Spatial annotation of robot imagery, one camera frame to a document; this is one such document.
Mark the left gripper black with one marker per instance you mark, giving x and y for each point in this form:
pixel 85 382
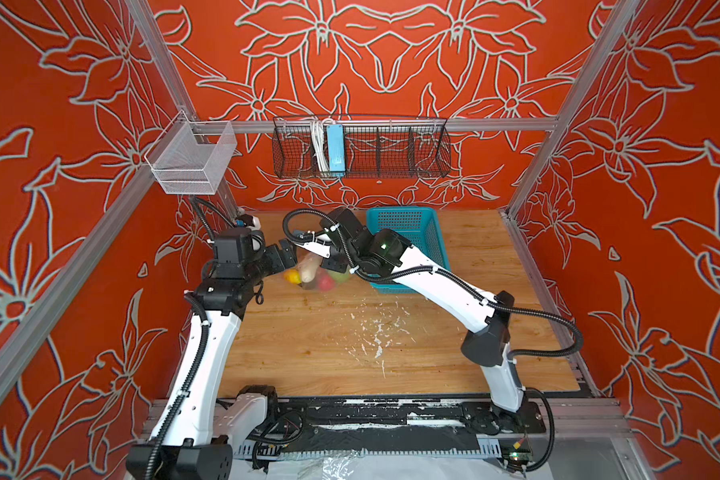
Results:
pixel 279 264

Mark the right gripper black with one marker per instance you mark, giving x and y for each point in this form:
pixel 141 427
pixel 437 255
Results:
pixel 330 263

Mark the green cabbage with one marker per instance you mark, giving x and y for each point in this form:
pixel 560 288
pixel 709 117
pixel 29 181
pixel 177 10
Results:
pixel 339 277

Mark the orange yellow mango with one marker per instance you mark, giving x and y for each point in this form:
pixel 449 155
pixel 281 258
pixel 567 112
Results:
pixel 292 276

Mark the red fruit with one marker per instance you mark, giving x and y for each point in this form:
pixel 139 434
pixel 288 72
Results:
pixel 325 283

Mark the white radish with leaves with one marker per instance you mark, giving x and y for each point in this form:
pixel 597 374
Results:
pixel 307 269

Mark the clear zip top bag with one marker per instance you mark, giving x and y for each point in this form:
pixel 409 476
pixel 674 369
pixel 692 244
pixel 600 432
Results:
pixel 312 285

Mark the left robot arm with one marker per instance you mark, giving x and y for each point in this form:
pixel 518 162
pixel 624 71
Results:
pixel 186 443

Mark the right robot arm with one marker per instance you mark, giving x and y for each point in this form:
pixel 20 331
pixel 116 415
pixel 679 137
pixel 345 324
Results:
pixel 485 315

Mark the light blue box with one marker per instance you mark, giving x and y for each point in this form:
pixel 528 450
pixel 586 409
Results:
pixel 336 150

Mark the small circuit board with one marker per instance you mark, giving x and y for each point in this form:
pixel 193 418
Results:
pixel 516 460

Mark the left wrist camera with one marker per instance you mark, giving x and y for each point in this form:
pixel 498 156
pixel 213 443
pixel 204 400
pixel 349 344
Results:
pixel 248 221

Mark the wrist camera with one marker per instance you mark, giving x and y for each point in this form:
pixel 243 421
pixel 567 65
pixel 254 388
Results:
pixel 318 243
pixel 248 221

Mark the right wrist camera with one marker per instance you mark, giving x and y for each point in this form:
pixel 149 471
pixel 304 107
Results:
pixel 318 243

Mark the black wire wall basket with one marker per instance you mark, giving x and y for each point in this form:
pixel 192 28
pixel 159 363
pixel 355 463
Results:
pixel 376 147

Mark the white wire mesh basket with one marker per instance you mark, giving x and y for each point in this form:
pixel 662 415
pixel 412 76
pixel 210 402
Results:
pixel 191 158

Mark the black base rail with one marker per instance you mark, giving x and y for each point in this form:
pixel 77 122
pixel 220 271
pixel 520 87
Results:
pixel 408 425

